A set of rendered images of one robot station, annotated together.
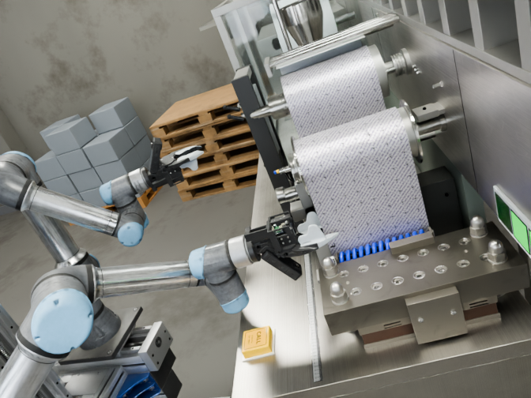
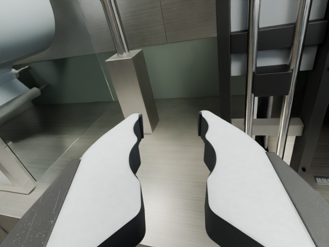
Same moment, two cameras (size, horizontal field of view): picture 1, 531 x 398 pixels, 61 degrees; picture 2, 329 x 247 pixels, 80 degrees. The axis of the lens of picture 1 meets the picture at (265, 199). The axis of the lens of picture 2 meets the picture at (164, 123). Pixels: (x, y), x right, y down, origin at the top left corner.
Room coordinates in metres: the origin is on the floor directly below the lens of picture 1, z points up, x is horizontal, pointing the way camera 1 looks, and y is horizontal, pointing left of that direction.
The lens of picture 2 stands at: (1.47, 0.25, 1.30)
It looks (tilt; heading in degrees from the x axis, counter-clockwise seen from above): 32 degrees down; 280
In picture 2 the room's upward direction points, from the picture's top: 13 degrees counter-clockwise
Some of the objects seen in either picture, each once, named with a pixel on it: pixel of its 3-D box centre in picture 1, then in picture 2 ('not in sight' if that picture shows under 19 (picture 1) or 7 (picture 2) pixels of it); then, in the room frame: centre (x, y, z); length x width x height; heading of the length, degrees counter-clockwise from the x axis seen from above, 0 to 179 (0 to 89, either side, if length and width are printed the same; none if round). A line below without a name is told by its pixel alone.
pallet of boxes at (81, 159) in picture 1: (99, 162); not in sight; (4.98, 1.54, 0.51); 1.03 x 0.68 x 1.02; 68
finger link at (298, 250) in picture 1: (300, 246); not in sight; (0.90, -0.03, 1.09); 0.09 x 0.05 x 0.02; 69
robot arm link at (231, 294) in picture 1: (227, 287); not in sight; (0.99, 0.18, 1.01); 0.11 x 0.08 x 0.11; 20
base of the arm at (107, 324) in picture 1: (93, 322); not in sight; (1.32, 0.70, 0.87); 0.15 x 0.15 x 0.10
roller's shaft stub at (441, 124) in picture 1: (427, 125); not in sight; (0.92, -0.40, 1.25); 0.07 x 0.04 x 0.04; 78
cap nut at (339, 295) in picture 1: (337, 290); not in sight; (0.76, -0.06, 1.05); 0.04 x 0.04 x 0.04
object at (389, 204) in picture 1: (370, 212); not in sight; (0.89, -0.21, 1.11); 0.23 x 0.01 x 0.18; 78
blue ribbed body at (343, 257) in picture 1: (383, 247); not in sight; (0.87, -0.21, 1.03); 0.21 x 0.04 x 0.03; 78
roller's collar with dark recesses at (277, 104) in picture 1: (281, 105); not in sight; (1.23, -0.14, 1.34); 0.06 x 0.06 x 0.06; 78
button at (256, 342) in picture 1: (257, 341); not in sight; (0.87, 0.15, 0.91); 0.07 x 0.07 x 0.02; 78
